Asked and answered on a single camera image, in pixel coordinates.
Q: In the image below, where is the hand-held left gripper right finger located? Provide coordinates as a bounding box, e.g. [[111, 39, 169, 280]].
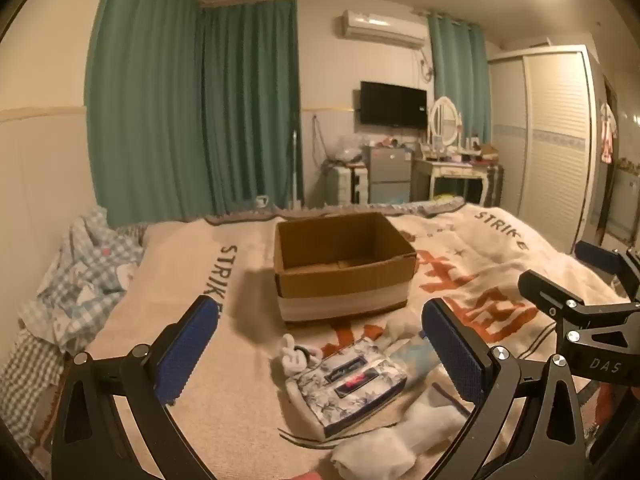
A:
[[421, 297, 591, 480]]

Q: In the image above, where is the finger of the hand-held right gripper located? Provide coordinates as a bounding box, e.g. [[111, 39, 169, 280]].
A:
[[517, 269, 587, 322], [574, 240, 640, 303]]

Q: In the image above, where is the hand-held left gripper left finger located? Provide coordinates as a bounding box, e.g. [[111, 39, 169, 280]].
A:
[[50, 295, 221, 480]]

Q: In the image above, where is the light blue cloth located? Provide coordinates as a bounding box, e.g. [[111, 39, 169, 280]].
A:
[[387, 334, 452, 392]]

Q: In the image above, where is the small white plush toy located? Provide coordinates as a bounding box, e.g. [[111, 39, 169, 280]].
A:
[[277, 333, 324, 376]]

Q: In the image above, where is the white cloth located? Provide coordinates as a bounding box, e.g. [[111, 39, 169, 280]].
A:
[[330, 385, 477, 480]]

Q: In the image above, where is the floral tissue pack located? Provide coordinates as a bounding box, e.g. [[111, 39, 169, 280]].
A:
[[285, 338, 408, 439]]

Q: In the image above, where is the cardboard box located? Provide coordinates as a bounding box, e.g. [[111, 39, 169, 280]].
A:
[[273, 211, 418, 324]]

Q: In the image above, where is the printed beige blanket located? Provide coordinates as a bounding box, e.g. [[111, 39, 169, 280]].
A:
[[85, 199, 640, 480]]

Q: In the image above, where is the white sliding door wardrobe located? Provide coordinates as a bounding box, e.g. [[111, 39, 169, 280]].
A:
[[487, 44, 602, 254]]

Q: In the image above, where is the hanging red white garment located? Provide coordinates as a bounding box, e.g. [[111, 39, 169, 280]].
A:
[[599, 102, 619, 164]]

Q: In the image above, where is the blue checked quilt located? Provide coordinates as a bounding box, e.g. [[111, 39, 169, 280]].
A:
[[0, 207, 152, 461]]

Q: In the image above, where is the white dressing table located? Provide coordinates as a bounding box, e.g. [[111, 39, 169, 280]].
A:
[[411, 152, 504, 207]]

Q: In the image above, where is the small grey fridge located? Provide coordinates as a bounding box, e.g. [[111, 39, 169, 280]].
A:
[[367, 144, 414, 205]]

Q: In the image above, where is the white suitcase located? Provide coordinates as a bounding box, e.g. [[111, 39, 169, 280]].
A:
[[324, 164, 371, 207]]

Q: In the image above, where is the white oval vanity mirror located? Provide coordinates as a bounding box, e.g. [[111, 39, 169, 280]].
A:
[[428, 96, 462, 148]]

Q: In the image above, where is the white standing pole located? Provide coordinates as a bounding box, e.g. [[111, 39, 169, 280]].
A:
[[289, 129, 305, 209]]

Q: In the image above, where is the green curtain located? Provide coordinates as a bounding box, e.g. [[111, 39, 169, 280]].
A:
[[426, 10, 494, 150], [85, 0, 207, 229], [199, 0, 302, 217]]

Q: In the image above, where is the clear plastic bag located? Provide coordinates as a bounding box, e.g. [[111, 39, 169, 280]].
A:
[[334, 134, 364, 162]]

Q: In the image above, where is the white air conditioner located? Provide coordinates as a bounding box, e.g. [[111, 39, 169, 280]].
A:
[[341, 8, 427, 51]]

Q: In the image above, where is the black wall television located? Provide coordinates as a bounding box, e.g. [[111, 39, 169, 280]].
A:
[[359, 80, 429, 129]]

